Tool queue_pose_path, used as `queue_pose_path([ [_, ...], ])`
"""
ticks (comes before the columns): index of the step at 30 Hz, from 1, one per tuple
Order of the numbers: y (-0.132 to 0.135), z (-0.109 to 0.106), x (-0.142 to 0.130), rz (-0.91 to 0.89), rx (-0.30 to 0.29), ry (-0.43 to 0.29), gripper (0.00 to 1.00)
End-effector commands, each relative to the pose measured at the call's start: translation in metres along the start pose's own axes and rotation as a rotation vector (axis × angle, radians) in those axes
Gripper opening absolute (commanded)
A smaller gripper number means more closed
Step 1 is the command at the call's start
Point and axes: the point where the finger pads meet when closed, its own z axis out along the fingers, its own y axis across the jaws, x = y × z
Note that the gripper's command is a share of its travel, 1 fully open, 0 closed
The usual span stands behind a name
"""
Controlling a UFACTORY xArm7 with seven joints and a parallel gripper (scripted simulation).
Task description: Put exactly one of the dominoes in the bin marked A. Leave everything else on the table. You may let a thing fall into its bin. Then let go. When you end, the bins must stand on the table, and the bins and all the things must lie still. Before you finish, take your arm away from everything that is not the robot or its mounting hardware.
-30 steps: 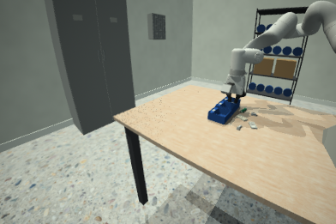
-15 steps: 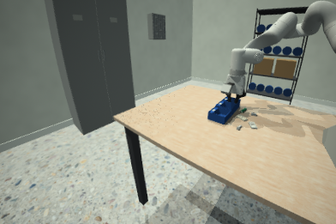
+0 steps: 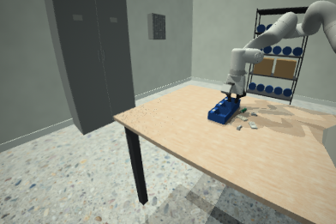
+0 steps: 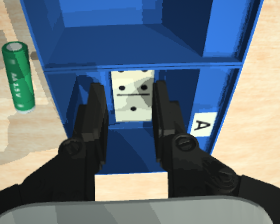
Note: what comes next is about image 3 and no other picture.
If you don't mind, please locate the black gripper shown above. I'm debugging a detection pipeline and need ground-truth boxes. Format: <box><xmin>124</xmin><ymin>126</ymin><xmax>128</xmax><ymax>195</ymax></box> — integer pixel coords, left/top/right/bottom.
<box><xmin>226</xmin><ymin>75</ymin><xmax>246</xmax><ymax>103</ymax></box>

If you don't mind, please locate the blue rack of bins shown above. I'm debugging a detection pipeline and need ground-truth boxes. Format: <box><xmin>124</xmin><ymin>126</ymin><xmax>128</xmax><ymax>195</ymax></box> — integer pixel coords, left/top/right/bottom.
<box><xmin>207</xmin><ymin>96</ymin><xmax>241</xmax><ymax>124</ymax></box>

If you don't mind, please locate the white domino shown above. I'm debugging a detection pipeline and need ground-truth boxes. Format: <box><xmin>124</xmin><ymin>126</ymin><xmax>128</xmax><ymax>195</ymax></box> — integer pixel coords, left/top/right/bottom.
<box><xmin>237</xmin><ymin>115</ymin><xmax>248</xmax><ymax>121</ymax></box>
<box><xmin>249</xmin><ymin>122</ymin><xmax>257</xmax><ymax>129</ymax></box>

